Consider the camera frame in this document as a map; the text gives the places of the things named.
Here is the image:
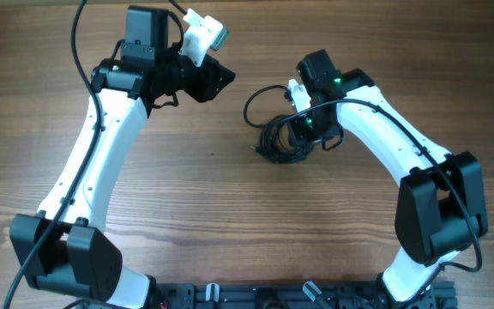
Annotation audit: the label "black usb cables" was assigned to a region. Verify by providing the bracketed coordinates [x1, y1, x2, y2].
[250, 112, 316, 165]

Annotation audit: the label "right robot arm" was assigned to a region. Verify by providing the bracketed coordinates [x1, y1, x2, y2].
[287, 50, 488, 308]

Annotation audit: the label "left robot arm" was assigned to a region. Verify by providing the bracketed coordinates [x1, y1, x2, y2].
[9, 5, 235, 308]

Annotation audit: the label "left camera black cable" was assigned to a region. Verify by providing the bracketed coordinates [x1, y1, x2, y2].
[2, 0, 105, 309]

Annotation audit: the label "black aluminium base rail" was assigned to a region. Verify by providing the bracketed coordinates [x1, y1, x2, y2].
[148, 282, 459, 309]

